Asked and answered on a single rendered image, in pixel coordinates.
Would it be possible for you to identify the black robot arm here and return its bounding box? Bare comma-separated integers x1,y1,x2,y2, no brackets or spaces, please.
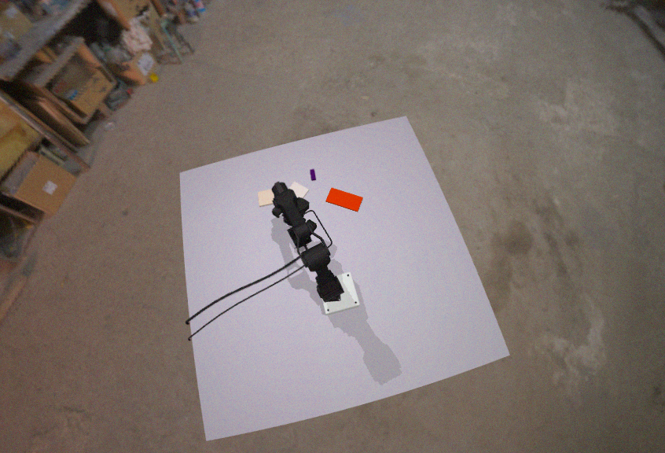
272,182,344,302

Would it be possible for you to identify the orange-red rectangular block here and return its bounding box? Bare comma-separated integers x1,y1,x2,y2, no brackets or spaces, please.
326,188,363,212

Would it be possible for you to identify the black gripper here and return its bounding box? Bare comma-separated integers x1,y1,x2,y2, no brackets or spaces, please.
272,207,317,238

